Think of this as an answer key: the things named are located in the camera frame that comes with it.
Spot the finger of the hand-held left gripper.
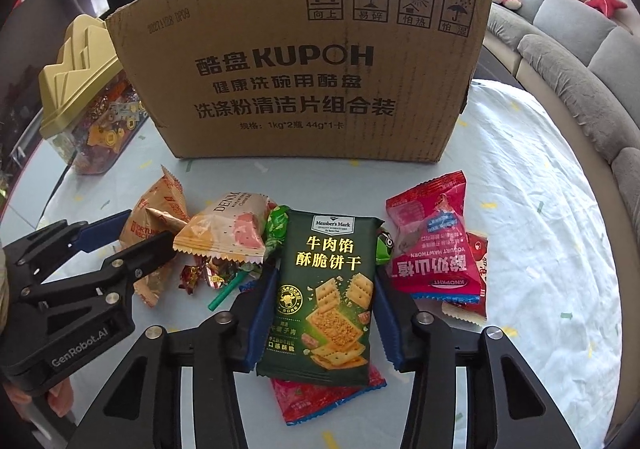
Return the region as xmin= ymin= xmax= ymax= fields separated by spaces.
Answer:
xmin=0 ymin=209 xmax=133 ymax=296
xmin=19 ymin=230 xmax=179 ymax=313

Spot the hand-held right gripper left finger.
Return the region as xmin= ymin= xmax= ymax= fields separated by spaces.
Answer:
xmin=65 ymin=271 xmax=281 ymax=449

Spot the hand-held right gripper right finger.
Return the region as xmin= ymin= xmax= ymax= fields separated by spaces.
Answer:
xmin=375 ymin=274 xmax=576 ymax=449

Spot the orange snack packet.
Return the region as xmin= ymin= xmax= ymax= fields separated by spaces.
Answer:
xmin=119 ymin=166 xmax=191 ymax=309

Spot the green cracker packet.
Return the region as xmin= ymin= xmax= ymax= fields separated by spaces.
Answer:
xmin=256 ymin=209 xmax=386 ymax=375

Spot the red snack packet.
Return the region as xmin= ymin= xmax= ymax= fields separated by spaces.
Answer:
xmin=385 ymin=170 xmax=488 ymax=306
xmin=270 ymin=361 xmax=388 ymax=426
xmin=442 ymin=229 xmax=490 ymax=327

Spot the brown cardboard box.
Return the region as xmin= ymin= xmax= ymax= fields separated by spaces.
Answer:
xmin=105 ymin=0 xmax=497 ymax=165

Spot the cream and pink snack packet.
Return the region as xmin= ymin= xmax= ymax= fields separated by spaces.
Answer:
xmin=172 ymin=189 xmax=278 ymax=270

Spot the candy jar with gold lid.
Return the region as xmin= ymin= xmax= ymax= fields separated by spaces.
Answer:
xmin=39 ymin=14 xmax=151 ymax=176

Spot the white printed tablecloth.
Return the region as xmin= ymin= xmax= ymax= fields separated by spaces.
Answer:
xmin=0 ymin=78 xmax=621 ymax=449

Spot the grey sofa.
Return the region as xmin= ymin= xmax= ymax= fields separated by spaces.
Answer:
xmin=482 ymin=0 xmax=640 ymax=310

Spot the red star plush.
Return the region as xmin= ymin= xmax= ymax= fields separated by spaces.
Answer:
xmin=585 ymin=0 xmax=628 ymax=20

